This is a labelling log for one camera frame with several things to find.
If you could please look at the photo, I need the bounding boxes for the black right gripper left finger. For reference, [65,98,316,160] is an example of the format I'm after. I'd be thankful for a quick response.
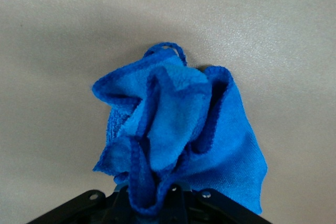
[27,186,137,224]

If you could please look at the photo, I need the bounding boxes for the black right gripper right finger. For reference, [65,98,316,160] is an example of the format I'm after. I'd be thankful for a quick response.
[159,184,272,224]

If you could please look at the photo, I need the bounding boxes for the blue cloth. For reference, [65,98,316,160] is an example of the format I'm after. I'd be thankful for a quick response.
[90,41,268,217]

